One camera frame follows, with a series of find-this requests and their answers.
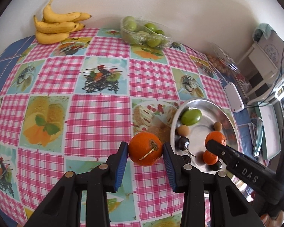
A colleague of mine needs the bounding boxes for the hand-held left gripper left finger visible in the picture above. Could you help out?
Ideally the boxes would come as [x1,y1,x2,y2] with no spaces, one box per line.
[24,141,129,227]

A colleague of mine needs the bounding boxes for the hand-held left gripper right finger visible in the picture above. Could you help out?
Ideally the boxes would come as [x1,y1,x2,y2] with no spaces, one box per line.
[162,142,259,227]

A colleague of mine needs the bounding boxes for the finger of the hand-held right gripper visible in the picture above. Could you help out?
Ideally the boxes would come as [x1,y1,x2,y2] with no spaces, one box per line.
[206,139,242,171]

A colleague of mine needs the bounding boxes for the round metal bowl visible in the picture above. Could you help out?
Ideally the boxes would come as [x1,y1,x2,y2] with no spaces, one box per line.
[170,99,242,174]

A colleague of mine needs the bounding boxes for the large dark plum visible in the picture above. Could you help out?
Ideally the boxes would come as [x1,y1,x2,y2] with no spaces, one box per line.
[175,136,190,151]

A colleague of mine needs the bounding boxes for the tangerine with stick stem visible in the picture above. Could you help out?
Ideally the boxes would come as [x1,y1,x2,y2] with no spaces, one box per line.
[128,132,163,166]

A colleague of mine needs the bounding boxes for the round green mango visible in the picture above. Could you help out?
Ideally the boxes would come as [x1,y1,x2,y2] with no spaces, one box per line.
[180,108,202,126]

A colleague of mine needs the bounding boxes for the clear tray of green fruits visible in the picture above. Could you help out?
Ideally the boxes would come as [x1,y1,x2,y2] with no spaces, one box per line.
[120,16,173,49]

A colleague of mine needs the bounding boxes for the light green tray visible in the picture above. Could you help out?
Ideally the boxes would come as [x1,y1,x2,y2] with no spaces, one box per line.
[256,104,282,160]

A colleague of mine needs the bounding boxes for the white plastic box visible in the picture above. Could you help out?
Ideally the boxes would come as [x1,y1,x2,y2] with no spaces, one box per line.
[224,82,245,113]

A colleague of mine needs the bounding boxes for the pink checked printed tablecloth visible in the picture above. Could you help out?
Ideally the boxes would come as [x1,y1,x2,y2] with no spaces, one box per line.
[0,27,239,227]

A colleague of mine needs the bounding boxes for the clear bag of longans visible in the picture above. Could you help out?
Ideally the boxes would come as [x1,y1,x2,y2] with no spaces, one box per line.
[207,42,242,75]

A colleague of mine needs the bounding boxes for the white printed box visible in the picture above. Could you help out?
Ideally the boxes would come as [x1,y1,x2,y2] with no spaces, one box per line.
[258,31,284,86]

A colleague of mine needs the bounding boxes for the teal cloth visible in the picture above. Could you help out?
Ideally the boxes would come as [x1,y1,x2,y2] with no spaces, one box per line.
[252,23,277,40]

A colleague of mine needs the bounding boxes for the yellow banana bunch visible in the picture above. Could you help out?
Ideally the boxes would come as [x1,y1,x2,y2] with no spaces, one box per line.
[33,0,92,44]

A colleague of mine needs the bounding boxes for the white furniture frame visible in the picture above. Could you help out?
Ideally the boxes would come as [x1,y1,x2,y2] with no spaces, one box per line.
[237,45,277,100]

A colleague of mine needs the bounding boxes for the black cable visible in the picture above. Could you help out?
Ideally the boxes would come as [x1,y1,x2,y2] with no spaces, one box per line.
[272,38,284,100]

